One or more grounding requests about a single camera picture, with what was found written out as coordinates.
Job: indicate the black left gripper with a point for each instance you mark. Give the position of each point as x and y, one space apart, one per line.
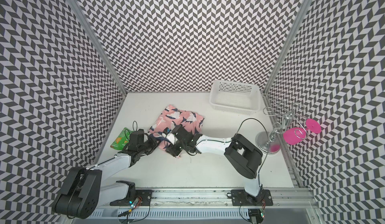
154 142

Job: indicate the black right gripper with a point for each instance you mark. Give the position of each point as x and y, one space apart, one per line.
172 151

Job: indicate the pink shark print shorts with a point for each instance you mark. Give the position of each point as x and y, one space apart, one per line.
170 118

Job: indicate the white perforated plastic basket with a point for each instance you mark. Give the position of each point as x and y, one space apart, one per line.
235 97

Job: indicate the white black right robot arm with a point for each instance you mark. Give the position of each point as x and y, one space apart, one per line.
246 158

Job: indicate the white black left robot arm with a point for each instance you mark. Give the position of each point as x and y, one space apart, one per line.
82 191

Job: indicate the green snack bag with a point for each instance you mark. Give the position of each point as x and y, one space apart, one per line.
122 139

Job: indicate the pink plastic wine glass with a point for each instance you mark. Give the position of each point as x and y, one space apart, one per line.
296 135

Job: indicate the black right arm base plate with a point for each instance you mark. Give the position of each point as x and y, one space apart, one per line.
241 198

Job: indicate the chrome wire glass rack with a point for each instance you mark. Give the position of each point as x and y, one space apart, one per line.
268 142

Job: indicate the aluminium corner post left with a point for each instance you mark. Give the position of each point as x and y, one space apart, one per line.
96 43

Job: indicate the aluminium corner post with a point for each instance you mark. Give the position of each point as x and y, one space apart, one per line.
287 44
96 43

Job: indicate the aluminium front rail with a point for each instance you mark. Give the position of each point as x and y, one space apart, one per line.
162 198

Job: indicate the aluminium corner post right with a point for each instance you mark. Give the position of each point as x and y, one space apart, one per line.
287 44

